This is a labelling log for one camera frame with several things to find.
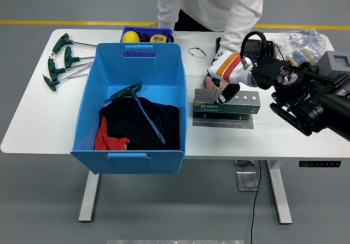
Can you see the small metal floor plate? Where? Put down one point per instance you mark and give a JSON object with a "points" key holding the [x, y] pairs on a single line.
{"points": [[243, 162]]}

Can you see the small dark blue bin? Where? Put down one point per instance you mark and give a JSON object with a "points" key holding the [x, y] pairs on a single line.
{"points": [[147, 29]]}

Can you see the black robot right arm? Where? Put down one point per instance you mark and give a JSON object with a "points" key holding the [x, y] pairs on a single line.
{"points": [[295, 90]]}

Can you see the yellow ball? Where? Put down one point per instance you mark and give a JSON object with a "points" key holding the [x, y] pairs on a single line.
{"points": [[130, 37]]}

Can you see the dark brown small item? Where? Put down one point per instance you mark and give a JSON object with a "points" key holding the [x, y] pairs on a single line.
{"points": [[144, 38]]}

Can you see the black desk control panel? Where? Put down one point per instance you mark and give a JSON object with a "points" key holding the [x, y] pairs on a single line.
{"points": [[320, 164]]}

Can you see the person's right forearm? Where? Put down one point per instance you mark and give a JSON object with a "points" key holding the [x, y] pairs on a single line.
{"points": [[166, 6]]}

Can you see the yellow tape measure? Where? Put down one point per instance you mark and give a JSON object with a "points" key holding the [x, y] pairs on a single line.
{"points": [[158, 39]]}

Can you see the large blue plastic box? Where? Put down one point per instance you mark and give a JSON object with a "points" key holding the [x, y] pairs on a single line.
{"points": [[139, 69]]}

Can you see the person's right hand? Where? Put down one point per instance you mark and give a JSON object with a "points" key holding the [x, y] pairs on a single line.
{"points": [[153, 25]]}

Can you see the white table leg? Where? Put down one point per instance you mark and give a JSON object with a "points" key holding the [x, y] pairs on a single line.
{"points": [[88, 197], [280, 197]]}

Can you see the clear plastic parts bag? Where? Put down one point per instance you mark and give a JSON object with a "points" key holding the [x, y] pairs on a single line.
{"points": [[309, 40]]}

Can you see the beige resistor tape strip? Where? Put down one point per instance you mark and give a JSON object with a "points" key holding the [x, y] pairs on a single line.
{"points": [[298, 56]]}

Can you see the person's left forearm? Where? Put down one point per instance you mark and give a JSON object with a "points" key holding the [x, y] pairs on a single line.
{"points": [[240, 22]]}

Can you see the black cracked tablet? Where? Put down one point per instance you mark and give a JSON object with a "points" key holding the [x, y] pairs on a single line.
{"points": [[269, 49]]}

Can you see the person's left hand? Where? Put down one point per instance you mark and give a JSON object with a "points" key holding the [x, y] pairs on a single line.
{"points": [[207, 84]]}

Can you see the orange cloth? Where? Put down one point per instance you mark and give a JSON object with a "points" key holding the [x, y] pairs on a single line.
{"points": [[104, 140]]}

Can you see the grey square block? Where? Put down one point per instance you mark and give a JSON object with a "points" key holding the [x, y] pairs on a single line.
{"points": [[328, 60]]}

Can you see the square metal floor plate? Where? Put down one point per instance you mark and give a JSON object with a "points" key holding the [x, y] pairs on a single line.
{"points": [[246, 181]]}

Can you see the green metal SATA tool holder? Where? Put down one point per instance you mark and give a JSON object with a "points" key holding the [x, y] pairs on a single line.
{"points": [[227, 109]]}

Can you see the black cloth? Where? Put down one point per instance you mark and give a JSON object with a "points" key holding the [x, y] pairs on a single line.
{"points": [[128, 123]]}

